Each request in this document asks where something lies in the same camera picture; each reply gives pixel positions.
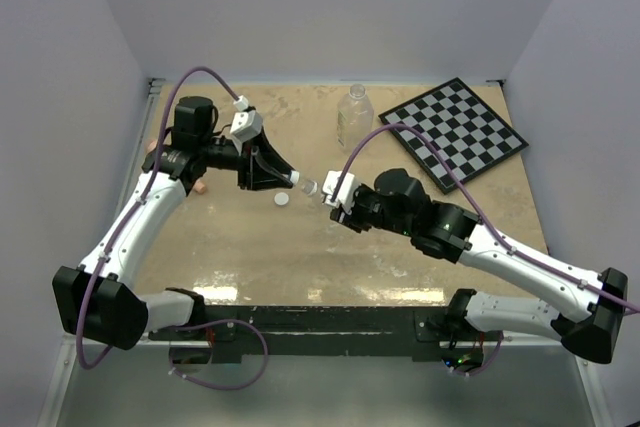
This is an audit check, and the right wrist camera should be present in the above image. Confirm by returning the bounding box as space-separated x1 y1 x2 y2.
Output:
321 170 361 212

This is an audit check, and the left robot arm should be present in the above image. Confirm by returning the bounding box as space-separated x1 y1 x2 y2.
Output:
52 96 301 350

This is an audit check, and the large clear plastic bottle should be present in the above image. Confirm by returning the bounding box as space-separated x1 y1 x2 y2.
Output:
336 84 374 154

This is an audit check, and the blue bottle cap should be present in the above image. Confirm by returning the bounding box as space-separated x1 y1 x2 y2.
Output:
289 171 300 186

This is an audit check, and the black front table rail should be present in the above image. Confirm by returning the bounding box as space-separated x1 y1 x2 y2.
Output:
149 305 498 364

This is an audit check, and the peach wooden handle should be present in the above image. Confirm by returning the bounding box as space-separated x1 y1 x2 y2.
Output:
145 139 207 195

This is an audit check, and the black white chessboard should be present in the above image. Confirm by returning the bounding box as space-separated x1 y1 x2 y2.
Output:
379 78 528 194

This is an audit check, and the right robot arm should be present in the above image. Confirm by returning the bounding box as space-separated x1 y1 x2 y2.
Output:
321 168 628 364

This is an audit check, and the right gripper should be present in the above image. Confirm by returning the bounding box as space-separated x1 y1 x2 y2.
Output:
331 183 414 236

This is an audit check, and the small clear plastic bottle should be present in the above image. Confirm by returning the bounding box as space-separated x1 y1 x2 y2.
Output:
298 177 323 201

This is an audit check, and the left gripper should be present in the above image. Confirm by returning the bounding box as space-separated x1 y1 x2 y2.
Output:
200 126 294 190

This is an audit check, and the white bottle cap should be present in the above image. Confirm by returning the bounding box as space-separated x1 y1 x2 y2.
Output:
274 192 290 207

